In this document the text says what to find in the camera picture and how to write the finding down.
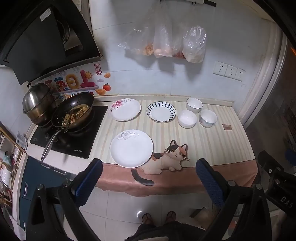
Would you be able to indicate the small brown square tile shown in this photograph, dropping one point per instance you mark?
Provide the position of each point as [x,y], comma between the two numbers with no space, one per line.
[227,127]

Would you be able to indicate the wooden shelf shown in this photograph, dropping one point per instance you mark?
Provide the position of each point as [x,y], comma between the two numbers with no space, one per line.
[9,162]

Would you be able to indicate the white bowl with printed side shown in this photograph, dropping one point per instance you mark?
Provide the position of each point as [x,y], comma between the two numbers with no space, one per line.
[208,118]

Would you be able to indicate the colourful wall sticker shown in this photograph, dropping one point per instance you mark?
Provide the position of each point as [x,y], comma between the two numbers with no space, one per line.
[83,80]

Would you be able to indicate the black range hood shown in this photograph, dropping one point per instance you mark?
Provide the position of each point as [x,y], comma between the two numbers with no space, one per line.
[34,41]

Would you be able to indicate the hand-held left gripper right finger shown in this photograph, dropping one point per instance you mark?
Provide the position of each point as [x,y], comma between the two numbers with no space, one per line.
[209,183]

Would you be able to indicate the plain white bowl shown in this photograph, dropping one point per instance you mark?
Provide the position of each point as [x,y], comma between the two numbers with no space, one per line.
[187,118]

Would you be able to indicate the person's sandalled foot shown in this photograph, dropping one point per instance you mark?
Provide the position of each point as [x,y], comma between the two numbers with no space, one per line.
[171,217]
[147,219]

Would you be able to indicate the blue cabinet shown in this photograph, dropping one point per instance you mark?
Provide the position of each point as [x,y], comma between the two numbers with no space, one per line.
[34,171]

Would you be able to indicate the clear plastic bag with food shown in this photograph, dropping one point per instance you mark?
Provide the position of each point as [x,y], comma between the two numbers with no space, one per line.
[143,39]
[194,46]
[165,34]

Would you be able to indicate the black wall hook rail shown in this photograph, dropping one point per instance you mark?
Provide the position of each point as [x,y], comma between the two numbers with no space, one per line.
[198,1]

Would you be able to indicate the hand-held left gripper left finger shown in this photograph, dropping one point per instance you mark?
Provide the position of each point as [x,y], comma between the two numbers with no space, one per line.
[89,183]

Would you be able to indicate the white plate with pink flowers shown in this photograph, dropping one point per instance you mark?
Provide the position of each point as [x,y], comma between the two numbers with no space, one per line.
[126,111]

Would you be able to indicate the brown cardboard piece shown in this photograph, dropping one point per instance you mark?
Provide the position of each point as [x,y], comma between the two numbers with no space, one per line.
[199,212]

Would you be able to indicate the person's left sandalled foot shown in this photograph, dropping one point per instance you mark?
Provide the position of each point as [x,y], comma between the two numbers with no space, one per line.
[147,219]

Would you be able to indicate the black induction cooktop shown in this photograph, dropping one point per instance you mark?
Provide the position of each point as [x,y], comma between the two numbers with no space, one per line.
[92,129]

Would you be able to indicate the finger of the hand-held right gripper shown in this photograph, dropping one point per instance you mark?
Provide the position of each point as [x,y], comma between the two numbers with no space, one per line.
[269,162]

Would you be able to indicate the white plate with grey flower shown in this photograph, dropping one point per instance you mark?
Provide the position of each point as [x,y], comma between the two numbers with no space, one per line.
[131,150]

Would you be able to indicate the steel pot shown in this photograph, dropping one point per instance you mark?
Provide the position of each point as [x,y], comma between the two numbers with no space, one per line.
[39,115]

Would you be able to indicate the white wall socket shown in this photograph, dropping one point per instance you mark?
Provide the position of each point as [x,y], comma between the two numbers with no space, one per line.
[230,71]
[220,68]
[239,74]

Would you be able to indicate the white plate with blue stripes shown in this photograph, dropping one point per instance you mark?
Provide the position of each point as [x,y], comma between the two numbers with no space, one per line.
[161,112]

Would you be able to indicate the person's right sandalled foot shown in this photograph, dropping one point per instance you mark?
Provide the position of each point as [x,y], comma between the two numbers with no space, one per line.
[171,217]

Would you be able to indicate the white bowl with blue rim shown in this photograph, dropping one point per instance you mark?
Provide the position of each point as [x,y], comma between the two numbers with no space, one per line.
[194,104]

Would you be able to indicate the striped tablecloth with cat print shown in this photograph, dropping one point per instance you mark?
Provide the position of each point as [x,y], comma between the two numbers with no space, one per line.
[208,143]

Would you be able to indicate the steel pot lid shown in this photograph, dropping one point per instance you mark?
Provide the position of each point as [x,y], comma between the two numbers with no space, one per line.
[37,97]

